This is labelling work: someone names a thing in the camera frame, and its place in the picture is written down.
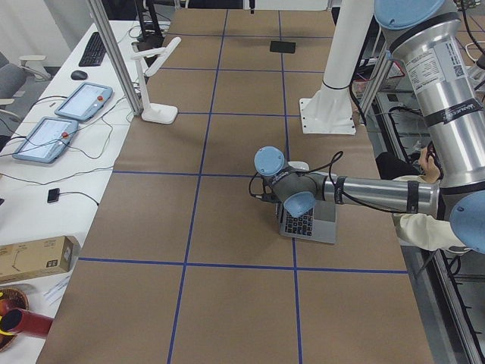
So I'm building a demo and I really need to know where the blue teach pendant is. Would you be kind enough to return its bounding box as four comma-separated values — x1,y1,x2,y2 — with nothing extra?
13,117,79,164
55,82,113,122

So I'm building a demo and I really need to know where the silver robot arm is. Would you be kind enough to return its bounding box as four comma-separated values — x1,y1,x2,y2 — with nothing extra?
255,1,484,253

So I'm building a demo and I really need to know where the blue teach pendant far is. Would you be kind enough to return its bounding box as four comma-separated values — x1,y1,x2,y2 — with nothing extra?
55,82,113,122

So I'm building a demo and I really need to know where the person in cream sweater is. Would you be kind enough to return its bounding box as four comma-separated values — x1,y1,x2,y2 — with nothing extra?
376,147,471,255

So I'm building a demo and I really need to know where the blue teach pendant near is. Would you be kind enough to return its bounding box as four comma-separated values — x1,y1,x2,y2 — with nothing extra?
13,117,79,164

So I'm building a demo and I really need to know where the white desk lamp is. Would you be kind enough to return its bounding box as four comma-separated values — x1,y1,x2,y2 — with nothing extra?
130,36,182,124

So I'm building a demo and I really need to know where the red cylinder tube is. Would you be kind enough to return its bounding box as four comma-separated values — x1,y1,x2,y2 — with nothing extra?
1,308,54,338

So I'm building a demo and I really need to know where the brown cardboard box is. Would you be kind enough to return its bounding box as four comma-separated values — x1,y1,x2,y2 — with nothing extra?
1,236,79,284

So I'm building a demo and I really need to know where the aluminium frame post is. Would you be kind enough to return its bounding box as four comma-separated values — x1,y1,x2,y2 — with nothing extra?
86,0,142,115

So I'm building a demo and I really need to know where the wicker fruit basket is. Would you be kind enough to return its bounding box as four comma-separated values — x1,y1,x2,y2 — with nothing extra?
1,287,29,351

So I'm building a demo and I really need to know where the small black device on desk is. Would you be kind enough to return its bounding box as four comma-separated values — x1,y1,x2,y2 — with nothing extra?
47,188,61,203

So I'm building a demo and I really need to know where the white computer mouse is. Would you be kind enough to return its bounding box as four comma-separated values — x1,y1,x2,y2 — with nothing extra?
288,161,310,171

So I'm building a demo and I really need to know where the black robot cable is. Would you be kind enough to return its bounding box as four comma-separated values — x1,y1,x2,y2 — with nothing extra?
249,150,395,213

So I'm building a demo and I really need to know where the black computer mouse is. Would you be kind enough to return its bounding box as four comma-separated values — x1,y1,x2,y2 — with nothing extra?
70,70,88,80

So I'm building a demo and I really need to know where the black mouse pad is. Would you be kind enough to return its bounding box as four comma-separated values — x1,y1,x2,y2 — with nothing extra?
270,41,296,54

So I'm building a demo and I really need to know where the black keyboard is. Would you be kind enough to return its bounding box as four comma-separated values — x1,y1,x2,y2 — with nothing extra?
78,32,106,67

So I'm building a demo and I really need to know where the grey laptop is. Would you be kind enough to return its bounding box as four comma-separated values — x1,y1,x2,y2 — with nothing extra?
276,201,336,244

